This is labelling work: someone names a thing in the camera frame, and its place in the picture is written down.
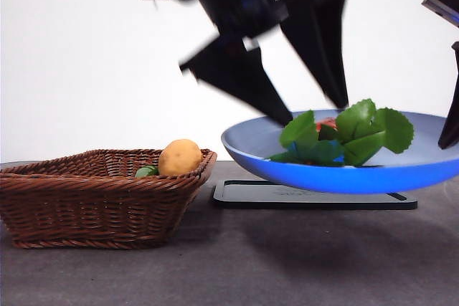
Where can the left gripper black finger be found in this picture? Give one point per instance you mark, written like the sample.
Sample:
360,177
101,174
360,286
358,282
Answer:
322,44
236,73

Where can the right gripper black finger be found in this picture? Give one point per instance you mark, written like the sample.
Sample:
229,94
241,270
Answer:
452,112

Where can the carrot with green leaves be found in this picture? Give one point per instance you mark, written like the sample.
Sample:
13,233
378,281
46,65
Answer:
358,123

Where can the blue round plate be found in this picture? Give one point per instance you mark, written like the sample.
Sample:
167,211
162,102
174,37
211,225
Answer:
322,180

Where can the yellow-brown potato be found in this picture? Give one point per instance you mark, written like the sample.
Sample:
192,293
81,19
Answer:
179,158

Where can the black flat tray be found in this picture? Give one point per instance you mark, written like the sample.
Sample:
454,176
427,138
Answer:
247,195

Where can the green vegetable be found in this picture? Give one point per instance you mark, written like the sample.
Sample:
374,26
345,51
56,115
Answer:
147,171

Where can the brown wicker basket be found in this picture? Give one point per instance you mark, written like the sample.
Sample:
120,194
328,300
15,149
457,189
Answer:
89,209

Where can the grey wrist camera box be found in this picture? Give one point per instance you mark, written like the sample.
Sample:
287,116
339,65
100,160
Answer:
444,1

